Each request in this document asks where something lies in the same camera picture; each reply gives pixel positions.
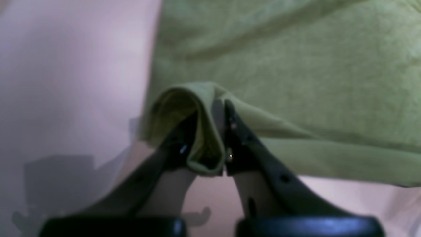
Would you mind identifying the green t-shirt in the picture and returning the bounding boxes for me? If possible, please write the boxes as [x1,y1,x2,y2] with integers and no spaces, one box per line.
[138,0,421,187]

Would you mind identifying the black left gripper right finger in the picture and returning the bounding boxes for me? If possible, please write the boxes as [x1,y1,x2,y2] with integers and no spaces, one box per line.
[224,100,385,237]

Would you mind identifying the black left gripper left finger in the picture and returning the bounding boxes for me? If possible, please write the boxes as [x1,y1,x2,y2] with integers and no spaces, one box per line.
[40,112,198,237]

